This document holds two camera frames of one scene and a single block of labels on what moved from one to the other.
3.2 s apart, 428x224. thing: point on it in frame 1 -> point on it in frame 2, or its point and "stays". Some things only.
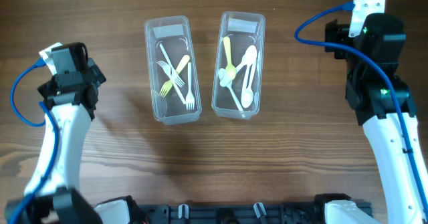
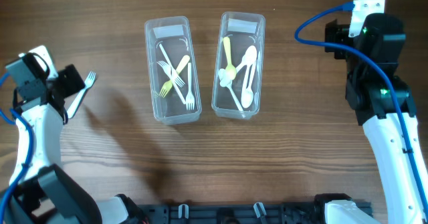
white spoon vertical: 251,56 stays
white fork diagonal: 190,99 stays
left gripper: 97,73 -> 70,80
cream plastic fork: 168,83 stays
